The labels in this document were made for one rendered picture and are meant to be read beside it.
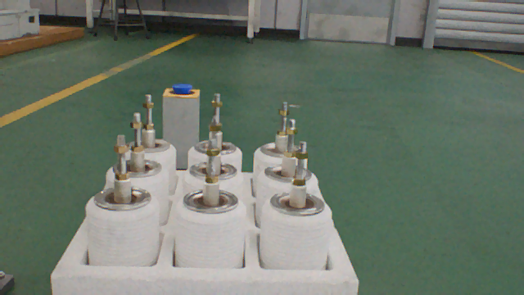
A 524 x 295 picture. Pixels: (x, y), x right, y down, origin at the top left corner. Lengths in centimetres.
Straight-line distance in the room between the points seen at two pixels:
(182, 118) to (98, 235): 42
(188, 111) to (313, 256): 47
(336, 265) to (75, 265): 34
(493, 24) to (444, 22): 49
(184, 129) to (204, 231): 42
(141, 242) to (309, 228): 22
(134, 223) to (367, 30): 510
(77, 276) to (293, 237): 28
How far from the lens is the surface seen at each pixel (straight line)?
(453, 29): 579
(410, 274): 110
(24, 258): 113
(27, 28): 422
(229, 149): 92
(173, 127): 107
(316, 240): 70
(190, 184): 79
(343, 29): 565
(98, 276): 69
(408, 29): 574
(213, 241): 68
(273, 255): 71
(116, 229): 69
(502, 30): 592
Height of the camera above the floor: 54
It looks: 18 degrees down
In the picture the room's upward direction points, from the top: 3 degrees clockwise
